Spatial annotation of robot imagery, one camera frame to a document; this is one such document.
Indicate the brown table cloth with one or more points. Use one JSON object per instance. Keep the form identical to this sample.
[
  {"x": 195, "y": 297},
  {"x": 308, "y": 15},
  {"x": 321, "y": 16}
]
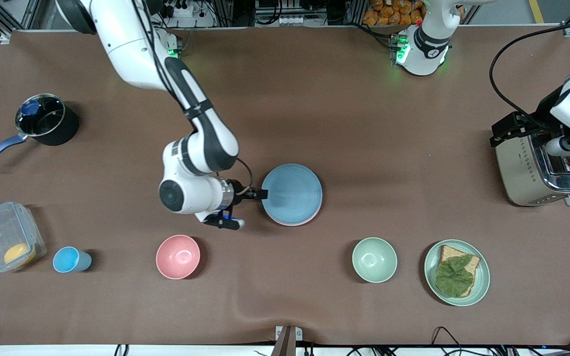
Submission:
[{"x": 364, "y": 123}]

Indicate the pink plate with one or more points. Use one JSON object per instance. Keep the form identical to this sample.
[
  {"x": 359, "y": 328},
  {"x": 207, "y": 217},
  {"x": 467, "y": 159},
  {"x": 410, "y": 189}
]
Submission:
[{"x": 290, "y": 224}]

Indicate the pale green plate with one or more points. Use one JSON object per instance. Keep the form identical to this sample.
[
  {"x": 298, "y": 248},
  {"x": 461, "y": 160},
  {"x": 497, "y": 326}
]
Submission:
[{"x": 433, "y": 277}]

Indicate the bread slice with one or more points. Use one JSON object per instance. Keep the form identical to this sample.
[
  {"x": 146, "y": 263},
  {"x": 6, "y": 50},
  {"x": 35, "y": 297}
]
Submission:
[{"x": 448, "y": 253}]

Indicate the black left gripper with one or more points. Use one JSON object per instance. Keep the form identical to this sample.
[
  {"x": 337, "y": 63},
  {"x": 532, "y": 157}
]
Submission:
[{"x": 545, "y": 110}]

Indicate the green lettuce leaf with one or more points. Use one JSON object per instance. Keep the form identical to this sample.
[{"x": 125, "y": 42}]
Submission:
[{"x": 453, "y": 277}]

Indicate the yellow round food piece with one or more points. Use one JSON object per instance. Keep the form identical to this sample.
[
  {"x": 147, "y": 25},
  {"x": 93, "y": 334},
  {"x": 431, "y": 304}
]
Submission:
[{"x": 18, "y": 253}]

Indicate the light blue cup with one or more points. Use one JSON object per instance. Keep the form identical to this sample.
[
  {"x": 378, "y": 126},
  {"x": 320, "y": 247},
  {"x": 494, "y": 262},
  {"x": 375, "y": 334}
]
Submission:
[{"x": 67, "y": 259}]

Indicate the glass lid with blue knob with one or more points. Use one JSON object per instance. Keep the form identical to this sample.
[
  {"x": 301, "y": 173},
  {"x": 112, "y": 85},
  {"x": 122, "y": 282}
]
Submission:
[{"x": 42, "y": 121}]

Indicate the basket of bread rolls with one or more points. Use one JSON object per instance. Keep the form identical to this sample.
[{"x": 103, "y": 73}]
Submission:
[{"x": 389, "y": 15}]

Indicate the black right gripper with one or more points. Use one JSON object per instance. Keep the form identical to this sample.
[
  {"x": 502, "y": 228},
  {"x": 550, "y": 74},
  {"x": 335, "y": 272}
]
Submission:
[{"x": 240, "y": 190}]

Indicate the grey table edge mount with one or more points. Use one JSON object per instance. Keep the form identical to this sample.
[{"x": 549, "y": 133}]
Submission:
[{"x": 285, "y": 343}]

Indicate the silver toaster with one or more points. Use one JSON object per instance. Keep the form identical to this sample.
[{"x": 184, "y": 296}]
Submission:
[{"x": 517, "y": 173}]

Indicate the white power strip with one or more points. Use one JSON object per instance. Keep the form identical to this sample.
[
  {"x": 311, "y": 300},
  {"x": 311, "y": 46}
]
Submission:
[{"x": 181, "y": 9}]

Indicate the pink bowl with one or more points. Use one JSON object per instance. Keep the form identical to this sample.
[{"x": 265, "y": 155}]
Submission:
[{"x": 178, "y": 256}]

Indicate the aluminium frame rail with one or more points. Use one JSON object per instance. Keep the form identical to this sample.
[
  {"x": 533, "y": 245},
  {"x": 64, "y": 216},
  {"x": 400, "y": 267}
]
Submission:
[{"x": 5, "y": 20}]

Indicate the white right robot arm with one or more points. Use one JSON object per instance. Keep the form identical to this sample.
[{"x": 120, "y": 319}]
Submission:
[{"x": 126, "y": 44}]

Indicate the light blue plate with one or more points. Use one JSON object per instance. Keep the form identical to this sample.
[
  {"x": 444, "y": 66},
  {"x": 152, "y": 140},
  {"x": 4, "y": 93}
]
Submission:
[{"x": 295, "y": 193}]

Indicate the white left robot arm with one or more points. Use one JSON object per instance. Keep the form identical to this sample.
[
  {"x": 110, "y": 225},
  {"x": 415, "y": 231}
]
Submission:
[{"x": 426, "y": 39}]

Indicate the pale green bowl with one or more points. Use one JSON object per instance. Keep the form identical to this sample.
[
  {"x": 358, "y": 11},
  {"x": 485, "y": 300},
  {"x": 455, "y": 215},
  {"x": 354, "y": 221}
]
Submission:
[{"x": 374, "y": 259}]

